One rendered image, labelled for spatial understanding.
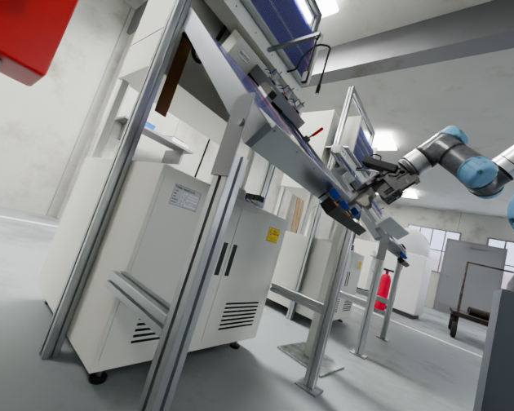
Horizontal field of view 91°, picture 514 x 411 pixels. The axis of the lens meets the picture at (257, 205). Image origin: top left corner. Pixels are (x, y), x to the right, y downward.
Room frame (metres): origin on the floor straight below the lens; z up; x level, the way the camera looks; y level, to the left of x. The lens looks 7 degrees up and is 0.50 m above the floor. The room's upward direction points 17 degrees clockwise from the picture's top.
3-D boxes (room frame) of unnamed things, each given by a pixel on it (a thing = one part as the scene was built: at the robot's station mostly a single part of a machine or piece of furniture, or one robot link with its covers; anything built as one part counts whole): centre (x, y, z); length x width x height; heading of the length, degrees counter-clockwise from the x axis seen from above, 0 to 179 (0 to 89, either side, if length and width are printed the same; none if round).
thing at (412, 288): (4.26, -2.69, 0.69); 0.69 x 0.62 x 1.39; 48
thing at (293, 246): (2.16, -0.77, 0.65); 1.01 x 0.73 x 1.29; 50
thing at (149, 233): (1.15, 0.30, 0.31); 0.70 x 0.65 x 0.62; 140
